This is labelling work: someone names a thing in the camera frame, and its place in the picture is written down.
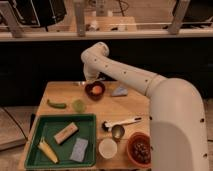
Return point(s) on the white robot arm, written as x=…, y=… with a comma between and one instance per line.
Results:
x=177, y=127

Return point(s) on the small metal measuring cup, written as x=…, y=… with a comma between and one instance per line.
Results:
x=118, y=131

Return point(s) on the white plastic cup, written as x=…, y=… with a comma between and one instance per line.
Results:
x=107, y=148

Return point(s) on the orange egg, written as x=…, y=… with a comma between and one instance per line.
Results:
x=96, y=90

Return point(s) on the light blue cloth piece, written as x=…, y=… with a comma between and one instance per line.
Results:
x=119, y=91

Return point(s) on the dark brown bowl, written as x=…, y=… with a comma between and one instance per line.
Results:
x=88, y=90

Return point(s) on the green lime slice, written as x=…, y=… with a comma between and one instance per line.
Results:
x=78, y=106

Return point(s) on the green pepper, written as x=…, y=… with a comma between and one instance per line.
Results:
x=56, y=105

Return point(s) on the wooden block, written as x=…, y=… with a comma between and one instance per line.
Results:
x=65, y=133

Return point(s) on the orange bowl with dark food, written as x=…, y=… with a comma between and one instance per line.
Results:
x=138, y=150

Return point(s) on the green plastic tray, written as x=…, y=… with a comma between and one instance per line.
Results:
x=47, y=126

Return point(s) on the blue sponge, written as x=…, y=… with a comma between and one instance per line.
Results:
x=79, y=150

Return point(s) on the yellow corn cob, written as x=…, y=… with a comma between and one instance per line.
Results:
x=48, y=151

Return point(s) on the white handled measuring spoon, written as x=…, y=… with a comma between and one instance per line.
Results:
x=107, y=126

